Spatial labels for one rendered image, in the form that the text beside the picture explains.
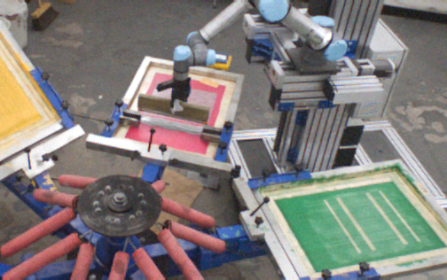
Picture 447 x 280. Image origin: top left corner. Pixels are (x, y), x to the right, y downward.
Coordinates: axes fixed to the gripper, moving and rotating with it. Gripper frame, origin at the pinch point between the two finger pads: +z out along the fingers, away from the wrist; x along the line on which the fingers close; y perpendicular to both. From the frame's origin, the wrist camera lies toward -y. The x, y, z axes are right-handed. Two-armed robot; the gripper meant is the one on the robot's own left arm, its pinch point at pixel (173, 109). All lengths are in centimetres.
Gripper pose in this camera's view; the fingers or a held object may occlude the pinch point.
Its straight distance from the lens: 299.2
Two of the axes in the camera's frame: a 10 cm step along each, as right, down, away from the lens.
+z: -0.7, 7.9, 6.0
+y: 9.7, 1.9, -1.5
